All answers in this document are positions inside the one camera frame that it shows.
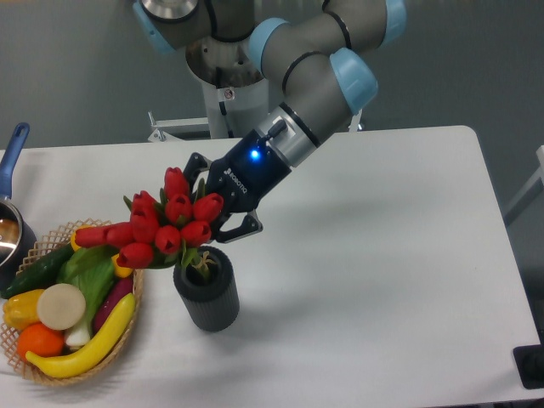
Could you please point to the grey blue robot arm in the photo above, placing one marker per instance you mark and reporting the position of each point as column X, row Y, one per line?
column 280, row 89

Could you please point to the black device at table edge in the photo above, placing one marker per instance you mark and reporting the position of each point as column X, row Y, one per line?
column 529, row 362

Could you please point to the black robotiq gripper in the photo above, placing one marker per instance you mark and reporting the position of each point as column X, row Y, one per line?
column 248, row 172

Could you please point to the white frame at right edge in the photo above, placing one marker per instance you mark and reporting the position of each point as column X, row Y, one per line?
column 526, row 194

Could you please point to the beige round disc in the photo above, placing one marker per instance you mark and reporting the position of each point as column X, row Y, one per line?
column 61, row 306

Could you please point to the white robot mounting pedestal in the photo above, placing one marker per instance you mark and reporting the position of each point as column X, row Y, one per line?
column 313, row 109

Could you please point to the purple eggplant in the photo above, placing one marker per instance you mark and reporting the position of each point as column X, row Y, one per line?
column 123, row 287

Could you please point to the red tulip bouquet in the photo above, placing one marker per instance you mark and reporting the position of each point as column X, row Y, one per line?
column 170, row 230

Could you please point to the orange fruit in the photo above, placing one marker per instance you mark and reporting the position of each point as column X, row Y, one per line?
column 40, row 340

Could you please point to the dark grey ribbed vase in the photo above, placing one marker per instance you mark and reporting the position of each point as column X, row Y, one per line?
column 212, row 305

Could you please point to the green cucumber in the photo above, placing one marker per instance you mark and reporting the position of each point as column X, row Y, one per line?
column 40, row 274

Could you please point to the woven wicker basket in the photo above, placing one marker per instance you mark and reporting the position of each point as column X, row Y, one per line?
column 10, row 337

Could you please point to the yellow bell pepper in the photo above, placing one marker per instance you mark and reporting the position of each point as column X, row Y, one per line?
column 20, row 311

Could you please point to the green bok choy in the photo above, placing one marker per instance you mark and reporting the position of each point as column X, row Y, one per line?
column 91, row 270

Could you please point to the blue handled saucepan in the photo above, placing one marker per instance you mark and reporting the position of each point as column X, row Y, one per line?
column 17, row 237

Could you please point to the yellow banana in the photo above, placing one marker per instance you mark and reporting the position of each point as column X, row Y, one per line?
column 90, row 355

